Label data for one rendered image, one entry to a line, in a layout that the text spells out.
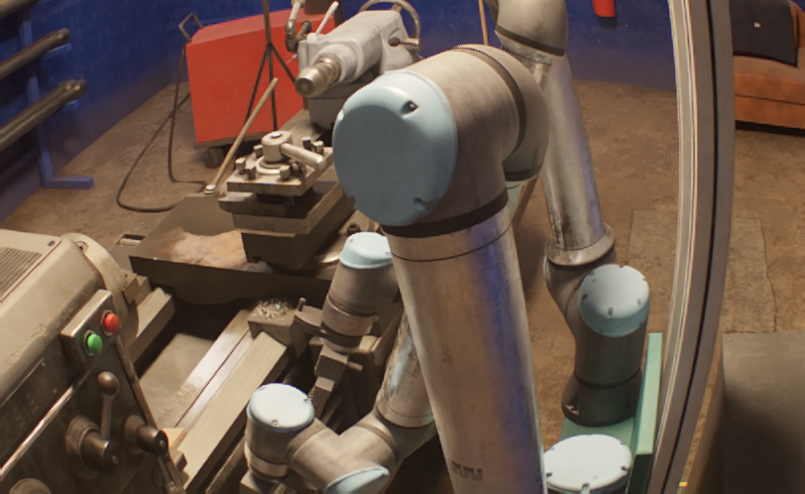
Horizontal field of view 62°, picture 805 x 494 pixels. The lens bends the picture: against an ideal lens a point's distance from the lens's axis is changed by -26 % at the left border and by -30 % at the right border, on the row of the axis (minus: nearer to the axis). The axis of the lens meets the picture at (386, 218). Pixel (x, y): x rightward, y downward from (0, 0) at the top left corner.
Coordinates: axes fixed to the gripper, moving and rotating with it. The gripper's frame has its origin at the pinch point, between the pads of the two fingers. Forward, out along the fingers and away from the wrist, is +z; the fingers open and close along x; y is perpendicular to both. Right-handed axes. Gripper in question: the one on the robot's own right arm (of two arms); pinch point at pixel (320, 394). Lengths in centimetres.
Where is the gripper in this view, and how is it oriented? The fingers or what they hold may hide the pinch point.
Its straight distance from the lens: 171.1
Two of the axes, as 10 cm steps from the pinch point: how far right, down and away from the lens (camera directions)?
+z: -3.1, 8.8, 3.7
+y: 9.4, 3.3, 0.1
